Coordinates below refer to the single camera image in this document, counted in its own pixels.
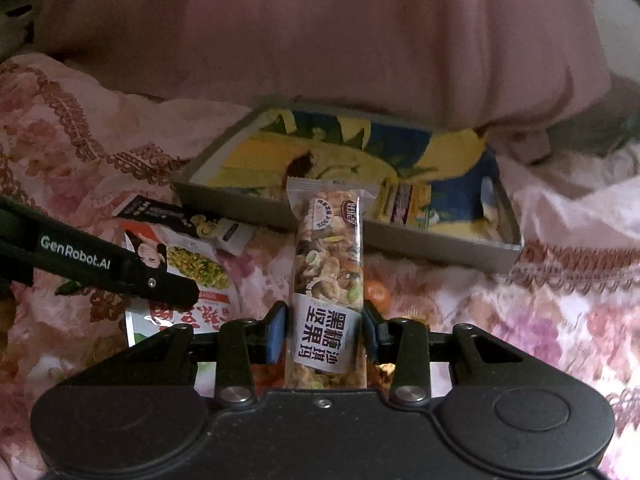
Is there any yellow snack bar packet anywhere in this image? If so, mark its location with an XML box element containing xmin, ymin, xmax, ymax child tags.
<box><xmin>376</xmin><ymin>179</ymin><xmax>435</xmax><ymax>231</ymax></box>

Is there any orange tangerine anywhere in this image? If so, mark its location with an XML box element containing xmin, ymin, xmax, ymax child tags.
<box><xmin>364</xmin><ymin>282</ymin><xmax>390</xmax><ymax>311</ymax></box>

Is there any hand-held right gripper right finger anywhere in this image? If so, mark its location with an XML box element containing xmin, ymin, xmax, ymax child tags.
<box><xmin>361</xmin><ymin>300</ymin><xmax>540</xmax><ymax>407</ymax></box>

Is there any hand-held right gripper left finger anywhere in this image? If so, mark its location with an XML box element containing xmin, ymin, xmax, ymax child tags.
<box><xmin>107</xmin><ymin>302</ymin><xmax>289</xmax><ymax>407</ymax></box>

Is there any grey cloth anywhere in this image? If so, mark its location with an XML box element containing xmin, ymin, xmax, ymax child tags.
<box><xmin>542</xmin><ymin>112</ymin><xmax>640</xmax><ymax>161</ymax></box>

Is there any yellow blue printed box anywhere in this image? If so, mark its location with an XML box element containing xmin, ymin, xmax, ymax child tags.
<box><xmin>171</xmin><ymin>106</ymin><xmax>524</xmax><ymax>275</ymax></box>

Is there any pink pillow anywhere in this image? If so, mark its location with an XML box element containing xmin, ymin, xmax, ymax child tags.
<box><xmin>37</xmin><ymin>0</ymin><xmax>613</xmax><ymax>133</ymax></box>

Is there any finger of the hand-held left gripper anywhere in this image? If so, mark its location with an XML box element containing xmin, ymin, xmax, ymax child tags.
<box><xmin>0</xmin><ymin>194</ymin><xmax>199</xmax><ymax>307</ymax></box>

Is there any clear nut bar packet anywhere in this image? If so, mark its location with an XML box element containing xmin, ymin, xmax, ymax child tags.
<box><xmin>285</xmin><ymin>176</ymin><xmax>378</xmax><ymax>391</ymax></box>

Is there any black snack packet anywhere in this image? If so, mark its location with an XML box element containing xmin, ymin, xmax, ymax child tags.
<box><xmin>111</xmin><ymin>194</ymin><xmax>257</xmax><ymax>257</ymax></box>

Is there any green white snack packet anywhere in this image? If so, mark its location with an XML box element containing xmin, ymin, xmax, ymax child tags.
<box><xmin>121</xmin><ymin>220</ymin><xmax>237</xmax><ymax>396</ymax></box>

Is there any floral blanket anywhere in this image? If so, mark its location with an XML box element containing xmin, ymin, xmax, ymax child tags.
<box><xmin>0</xmin><ymin>52</ymin><xmax>640</xmax><ymax>480</ymax></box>

